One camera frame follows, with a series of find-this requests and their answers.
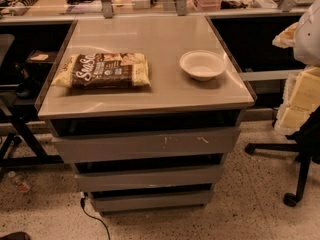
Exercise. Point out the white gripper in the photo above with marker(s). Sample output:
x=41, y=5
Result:
x=308, y=40

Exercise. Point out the grey drawer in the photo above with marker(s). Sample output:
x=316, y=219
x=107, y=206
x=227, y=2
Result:
x=153, y=178
x=143, y=202
x=125, y=146

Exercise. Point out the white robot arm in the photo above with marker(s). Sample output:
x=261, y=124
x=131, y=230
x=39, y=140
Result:
x=306, y=48

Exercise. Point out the grey drawer cabinet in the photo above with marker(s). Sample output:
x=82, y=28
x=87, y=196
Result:
x=173, y=101

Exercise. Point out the grey top drawer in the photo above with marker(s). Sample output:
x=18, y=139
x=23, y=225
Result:
x=125, y=146

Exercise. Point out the grey bottom drawer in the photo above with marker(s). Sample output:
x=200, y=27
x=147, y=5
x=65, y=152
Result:
x=143, y=202

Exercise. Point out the white paper bowl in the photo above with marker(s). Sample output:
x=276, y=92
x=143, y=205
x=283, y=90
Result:
x=202, y=65

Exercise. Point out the black office chair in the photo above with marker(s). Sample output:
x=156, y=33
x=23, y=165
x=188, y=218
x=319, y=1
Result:
x=306, y=145

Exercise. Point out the brown yellow snack bag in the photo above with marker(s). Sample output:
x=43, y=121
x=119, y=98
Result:
x=103, y=70

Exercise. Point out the black power strip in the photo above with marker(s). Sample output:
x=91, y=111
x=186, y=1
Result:
x=21, y=7

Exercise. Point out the clear plastic water bottle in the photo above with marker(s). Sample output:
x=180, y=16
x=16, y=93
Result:
x=19, y=182

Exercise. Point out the black desk frame left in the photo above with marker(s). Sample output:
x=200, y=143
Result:
x=20, y=133

